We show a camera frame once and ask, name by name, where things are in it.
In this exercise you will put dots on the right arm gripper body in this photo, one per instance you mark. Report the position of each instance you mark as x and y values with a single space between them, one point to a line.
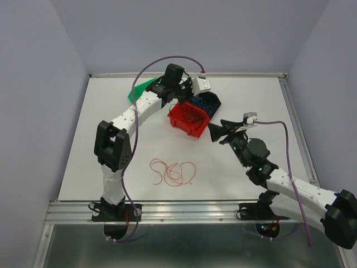
237 142

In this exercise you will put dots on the black plastic bin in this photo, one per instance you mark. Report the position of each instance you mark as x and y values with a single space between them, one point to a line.
208 102

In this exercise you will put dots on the aluminium mounting rail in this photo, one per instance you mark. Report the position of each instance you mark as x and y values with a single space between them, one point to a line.
171 212

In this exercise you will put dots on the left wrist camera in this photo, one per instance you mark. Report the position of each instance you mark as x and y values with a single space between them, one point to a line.
200 84

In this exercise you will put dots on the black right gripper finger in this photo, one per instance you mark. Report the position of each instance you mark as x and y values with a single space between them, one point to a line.
216 132
229 125

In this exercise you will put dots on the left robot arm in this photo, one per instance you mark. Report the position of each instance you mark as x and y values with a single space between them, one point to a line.
113 147

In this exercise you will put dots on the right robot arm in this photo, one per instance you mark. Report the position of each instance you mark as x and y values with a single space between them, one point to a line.
333 213

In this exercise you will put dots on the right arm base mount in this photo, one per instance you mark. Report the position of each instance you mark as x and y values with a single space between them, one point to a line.
259 210

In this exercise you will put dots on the red plastic bin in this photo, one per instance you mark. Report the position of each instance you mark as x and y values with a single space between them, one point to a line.
188 118

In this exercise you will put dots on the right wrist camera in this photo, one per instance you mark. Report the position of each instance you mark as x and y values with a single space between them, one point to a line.
248 121

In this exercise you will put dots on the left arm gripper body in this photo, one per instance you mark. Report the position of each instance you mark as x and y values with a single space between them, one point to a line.
184 91

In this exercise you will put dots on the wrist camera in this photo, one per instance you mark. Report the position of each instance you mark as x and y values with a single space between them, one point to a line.
200 84
248 121

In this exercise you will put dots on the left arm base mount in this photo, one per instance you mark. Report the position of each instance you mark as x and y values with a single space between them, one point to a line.
103 211

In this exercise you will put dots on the green plastic bin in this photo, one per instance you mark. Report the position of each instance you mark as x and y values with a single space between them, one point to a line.
139 88

